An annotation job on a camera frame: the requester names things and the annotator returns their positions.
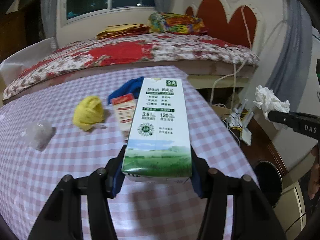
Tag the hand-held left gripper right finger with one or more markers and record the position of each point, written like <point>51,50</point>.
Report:
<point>197,185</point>

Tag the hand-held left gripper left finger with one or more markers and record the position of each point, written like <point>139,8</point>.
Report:
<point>116,185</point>

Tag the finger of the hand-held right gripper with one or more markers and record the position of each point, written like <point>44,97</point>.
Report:
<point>282,118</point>

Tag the white tissue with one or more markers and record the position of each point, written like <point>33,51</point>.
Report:
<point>268,101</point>

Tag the black trash bin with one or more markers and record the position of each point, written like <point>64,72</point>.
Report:
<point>267,185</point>

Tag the green and white milk carton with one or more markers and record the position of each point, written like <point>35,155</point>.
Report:
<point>157,130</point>

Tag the person's right hand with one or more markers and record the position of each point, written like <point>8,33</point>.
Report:
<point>314,172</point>

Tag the white router with antennas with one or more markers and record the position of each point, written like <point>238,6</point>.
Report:
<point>243,115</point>

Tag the white flat router box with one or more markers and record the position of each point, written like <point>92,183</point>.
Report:
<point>246,136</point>

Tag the brown cardboard box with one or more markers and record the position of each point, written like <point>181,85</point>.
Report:
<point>221,111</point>

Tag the grey patterned curtain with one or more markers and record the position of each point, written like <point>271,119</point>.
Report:
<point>287,50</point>

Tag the small red and white carton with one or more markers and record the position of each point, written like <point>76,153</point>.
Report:
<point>123,112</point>

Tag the cream cabinet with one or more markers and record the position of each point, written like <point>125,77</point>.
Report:
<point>295,200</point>

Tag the yellow crumpled cloth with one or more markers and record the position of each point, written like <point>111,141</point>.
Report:
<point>88,112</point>

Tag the clear crumpled plastic wrap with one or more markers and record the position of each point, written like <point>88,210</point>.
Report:
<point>41,135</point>

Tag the dark blue crumpled cloth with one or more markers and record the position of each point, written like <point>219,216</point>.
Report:
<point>125,87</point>

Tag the red and cream headboard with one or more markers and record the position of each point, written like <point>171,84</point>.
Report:
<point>220,17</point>

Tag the bed with floral quilt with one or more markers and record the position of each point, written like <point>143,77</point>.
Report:
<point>112,52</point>

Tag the colourful patterned pillow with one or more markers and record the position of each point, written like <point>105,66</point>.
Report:
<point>177,23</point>

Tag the folded yellow and red blanket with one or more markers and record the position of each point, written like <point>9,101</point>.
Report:
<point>122,31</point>

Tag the brown wooden door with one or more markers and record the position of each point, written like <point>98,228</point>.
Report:
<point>11,37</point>

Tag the grey sheer curtain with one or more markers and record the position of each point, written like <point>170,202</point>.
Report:
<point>51,12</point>

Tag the cream bed frame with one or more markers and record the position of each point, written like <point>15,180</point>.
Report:
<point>225,78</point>

